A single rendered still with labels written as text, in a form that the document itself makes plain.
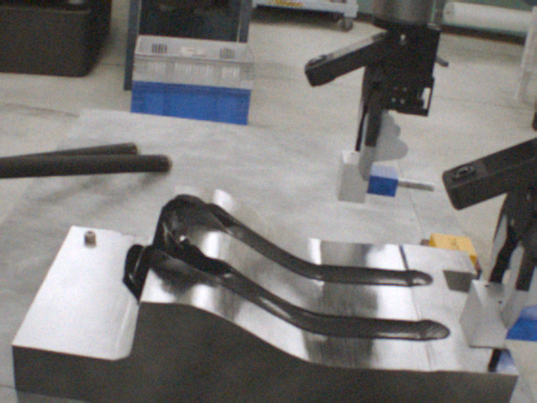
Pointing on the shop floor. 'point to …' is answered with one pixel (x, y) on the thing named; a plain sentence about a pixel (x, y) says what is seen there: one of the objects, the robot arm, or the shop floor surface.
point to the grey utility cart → (319, 9)
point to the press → (52, 35)
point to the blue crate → (191, 102)
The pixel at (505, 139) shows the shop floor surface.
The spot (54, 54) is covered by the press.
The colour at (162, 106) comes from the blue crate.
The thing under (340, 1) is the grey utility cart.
